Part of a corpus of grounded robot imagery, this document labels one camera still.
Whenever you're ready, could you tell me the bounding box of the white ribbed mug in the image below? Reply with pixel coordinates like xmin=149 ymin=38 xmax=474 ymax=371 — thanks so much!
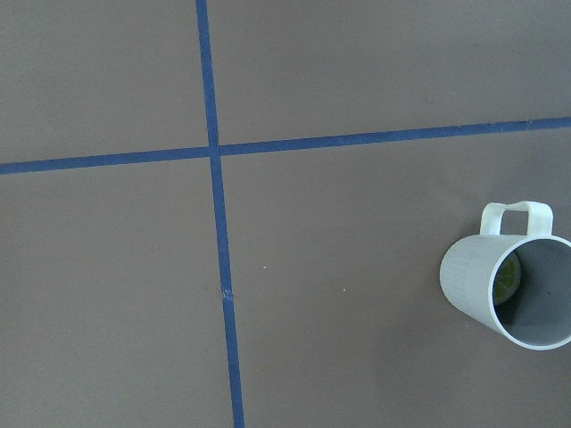
xmin=440 ymin=202 xmax=570 ymax=350

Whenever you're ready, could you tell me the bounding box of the yellow lemon slice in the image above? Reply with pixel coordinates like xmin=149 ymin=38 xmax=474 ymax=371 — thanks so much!
xmin=492 ymin=251 xmax=522 ymax=306

